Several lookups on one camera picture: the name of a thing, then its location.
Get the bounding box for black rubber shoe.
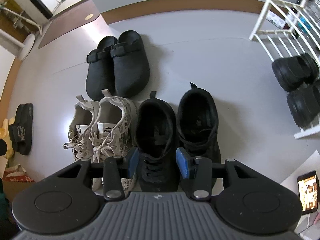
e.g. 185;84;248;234
287;81;320;128
272;53;319;92

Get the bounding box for smartphone with lit screen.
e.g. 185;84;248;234
297;171;318;215

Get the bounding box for brown door mat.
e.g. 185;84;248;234
38;0;100;49

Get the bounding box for black rubber shoe right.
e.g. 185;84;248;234
287;81;320;128

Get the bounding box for black clog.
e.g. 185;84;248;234
111;30;150;98
86;36;118;101

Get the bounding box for beige patterned sneaker right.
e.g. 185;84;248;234
89;89;138;197

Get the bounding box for black rubber shoe left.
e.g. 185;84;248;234
272;53;319;92

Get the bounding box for black sneaker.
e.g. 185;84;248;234
177;83;221;163
135;91;180;192

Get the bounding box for yellow slipper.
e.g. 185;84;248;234
0;117;15;159

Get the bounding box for red white tote bag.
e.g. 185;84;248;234
2;164;35;203

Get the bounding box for beige sneaker left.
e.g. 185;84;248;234
63;95;99;161

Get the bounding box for black Bear slipper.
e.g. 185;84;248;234
8;103;34;155

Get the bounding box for white shoe rack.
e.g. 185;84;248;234
249;0;319;139

